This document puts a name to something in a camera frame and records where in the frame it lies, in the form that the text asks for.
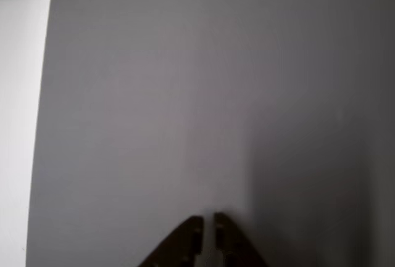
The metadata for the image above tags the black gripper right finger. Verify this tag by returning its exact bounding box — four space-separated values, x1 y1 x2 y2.
214 212 268 267

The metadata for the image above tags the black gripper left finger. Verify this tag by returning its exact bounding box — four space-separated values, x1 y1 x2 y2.
137 215 205 267

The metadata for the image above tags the grey table mat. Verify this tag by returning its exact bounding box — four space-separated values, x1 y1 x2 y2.
24 0 395 267

